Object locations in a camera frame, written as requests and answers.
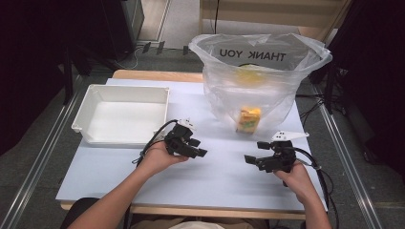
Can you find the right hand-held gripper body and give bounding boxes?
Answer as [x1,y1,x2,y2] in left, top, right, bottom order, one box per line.
[264,131,309,175]

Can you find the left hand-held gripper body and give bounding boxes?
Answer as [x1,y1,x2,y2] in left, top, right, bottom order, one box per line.
[164,117,200,157]

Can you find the yellow juice carton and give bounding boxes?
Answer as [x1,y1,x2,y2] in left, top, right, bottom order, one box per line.
[235,107,263,135]

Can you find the clear plastic bag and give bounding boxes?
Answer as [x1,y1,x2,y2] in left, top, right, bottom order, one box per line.
[188,32,333,132]

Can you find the person's left hand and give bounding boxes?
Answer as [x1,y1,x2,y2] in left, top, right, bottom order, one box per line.
[139,141,190,177]

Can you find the person's right hand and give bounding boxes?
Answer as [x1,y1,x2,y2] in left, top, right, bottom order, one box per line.
[273,160,316,204]

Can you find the light blue table board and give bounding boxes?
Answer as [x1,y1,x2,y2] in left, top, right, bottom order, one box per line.
[55,77,329,213]

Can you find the white plastic bin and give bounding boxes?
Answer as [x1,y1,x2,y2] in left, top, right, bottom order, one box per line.
[71,83,171,149]

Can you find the person's white shirt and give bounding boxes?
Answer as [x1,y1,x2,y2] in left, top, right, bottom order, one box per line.
[168,221,225,229]

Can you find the black metal stand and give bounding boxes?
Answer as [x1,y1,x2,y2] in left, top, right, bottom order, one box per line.
[309,61,337,115]
[61,44,84,107]

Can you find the person's beige trousers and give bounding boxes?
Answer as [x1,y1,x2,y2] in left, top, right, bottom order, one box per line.
[130,215,269,229]

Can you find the black cabinet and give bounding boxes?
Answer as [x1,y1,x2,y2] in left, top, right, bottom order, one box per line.
[101,0,145,63]

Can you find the dark curtain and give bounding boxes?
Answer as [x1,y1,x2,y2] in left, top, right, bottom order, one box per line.
[328,0,405,180]
[0,0,109,156]

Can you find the wooden shelf unit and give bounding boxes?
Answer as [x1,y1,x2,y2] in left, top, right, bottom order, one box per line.
[199,0,352,44]

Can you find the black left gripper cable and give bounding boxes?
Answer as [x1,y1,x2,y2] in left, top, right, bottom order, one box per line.
[132,118,179,167]

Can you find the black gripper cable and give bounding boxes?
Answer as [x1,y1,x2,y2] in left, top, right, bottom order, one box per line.
[290,147,339,229]
[132,118,179,167]

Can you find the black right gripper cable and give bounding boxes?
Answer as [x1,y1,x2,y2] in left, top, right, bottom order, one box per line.
[290,147,339,229]

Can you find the black floor cables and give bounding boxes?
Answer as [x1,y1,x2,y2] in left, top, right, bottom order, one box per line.
[295,92,329,128]

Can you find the metal floor rail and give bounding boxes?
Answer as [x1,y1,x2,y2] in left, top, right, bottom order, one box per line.
[0,74,84,229]
[311,84,383,229]

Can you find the white floor cable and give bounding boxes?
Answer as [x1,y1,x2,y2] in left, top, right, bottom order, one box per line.
[115,47,140,71]

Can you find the black hanging cable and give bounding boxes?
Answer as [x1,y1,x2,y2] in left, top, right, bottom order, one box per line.
[213,0,222,27]

